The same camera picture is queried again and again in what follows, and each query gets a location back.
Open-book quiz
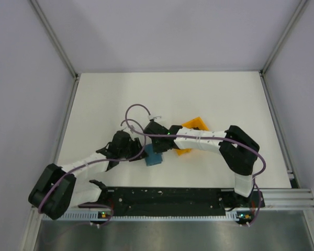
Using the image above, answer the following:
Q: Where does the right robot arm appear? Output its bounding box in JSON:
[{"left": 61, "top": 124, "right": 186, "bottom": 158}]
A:
[{"left": 143, "top": 121, "right": 260, "bottom": 207}]

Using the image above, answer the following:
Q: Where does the blue leather card holder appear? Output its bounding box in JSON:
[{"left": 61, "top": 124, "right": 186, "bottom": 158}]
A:
[{"left": 144, "top": 144, "right": 163, "bottom": 167}]

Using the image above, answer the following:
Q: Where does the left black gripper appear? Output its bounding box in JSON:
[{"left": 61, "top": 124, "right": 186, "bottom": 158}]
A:
[{"left": 119, "top": 138, "right": 148, "bottom": 162}]

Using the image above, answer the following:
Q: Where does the aluminium frame rail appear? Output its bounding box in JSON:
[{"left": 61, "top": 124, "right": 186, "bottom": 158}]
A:
[{"left": 31, "top": 189, "right": 314, "bottom": 210}]

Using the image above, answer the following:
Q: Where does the orange plastic card stand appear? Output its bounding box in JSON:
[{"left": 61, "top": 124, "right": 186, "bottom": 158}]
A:
[{"left": 175, "top": 117, "right": 209, "bottom": 156}]

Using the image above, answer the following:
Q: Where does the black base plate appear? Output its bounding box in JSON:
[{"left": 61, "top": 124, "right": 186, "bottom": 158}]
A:
[{"left": 78, "top": 186, "right": 265, "bottom": 217}]

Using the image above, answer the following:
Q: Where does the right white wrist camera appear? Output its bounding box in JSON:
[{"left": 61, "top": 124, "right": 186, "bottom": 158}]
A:
[{"left": 148, "top": 115, "right": 163, "bottom": 122}]

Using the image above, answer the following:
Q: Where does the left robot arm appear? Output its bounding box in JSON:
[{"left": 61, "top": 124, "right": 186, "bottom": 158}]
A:
[{"left": 28, "top": 130, "right": 147, "bottom": 220}]

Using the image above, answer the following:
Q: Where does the grey cable duct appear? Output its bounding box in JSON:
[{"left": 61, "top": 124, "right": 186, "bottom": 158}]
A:
[{"left": 58, "top": 210, "right": 239, "bottom": 222}]

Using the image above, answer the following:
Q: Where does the purple cable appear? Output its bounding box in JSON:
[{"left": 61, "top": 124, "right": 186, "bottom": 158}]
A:
[
  {"left": 38, "top": 119, "right": 147, "bottom": 227},
  {"left": 125, "top": 104, "right": 267, "bottom": 227}
]

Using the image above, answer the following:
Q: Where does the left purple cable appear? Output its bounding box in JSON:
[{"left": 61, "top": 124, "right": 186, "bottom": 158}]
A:
[{"left": 38, "top": 119, "right": 147, "bottom": 227}]

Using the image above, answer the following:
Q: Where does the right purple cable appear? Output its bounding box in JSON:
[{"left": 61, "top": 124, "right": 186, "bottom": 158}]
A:
[{"left": 125, "top": 104, "right": 267, "bottom": 227}]

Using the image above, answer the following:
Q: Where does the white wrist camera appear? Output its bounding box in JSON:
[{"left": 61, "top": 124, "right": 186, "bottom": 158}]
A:
[
  {"left": 128, "top": 125, "right": 136, "bottom": 135},
  {"left": 148, "top": 115, "right": 163, "bottom": 122}
]

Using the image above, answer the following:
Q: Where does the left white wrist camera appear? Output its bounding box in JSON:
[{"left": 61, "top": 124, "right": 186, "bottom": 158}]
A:
[{"left": 128, "top": 125, "right": 136, "bottom": 135}]

